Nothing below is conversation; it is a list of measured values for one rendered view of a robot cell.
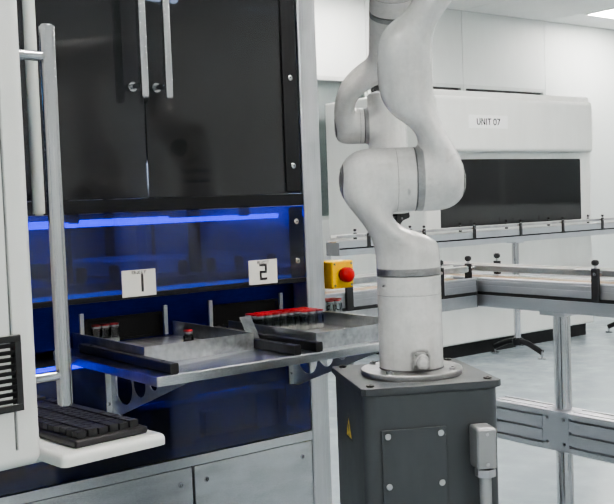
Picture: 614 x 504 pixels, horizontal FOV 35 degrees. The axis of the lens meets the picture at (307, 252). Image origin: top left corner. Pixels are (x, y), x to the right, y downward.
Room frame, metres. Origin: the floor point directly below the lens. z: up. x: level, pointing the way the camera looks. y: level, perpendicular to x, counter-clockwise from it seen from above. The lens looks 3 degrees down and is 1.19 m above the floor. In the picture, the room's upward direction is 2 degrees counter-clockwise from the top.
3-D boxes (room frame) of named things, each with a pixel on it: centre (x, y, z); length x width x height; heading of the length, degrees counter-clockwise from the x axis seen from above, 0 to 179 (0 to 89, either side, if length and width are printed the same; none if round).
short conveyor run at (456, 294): (2.86, -0.21, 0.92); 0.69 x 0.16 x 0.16; 127
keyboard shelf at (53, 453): (1.72, 0.50, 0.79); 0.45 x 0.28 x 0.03; 43
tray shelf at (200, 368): (2.17, 0.15, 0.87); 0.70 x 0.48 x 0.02; 127
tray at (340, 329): (2.24, -0.01, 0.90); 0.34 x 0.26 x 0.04; 37
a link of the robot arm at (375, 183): (1.83, -0.16, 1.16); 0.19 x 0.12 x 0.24; 91
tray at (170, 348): (2.13, 0.33, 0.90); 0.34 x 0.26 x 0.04; 37
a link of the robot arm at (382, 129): (2.13, -0.18, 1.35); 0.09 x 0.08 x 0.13; 91
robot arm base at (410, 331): (1.83, -0.19, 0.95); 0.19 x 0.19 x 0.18
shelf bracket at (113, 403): (2.01, 0.34, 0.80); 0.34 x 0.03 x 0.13; 37
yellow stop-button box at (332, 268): (2.58, -0.07, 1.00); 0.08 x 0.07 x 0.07; 37
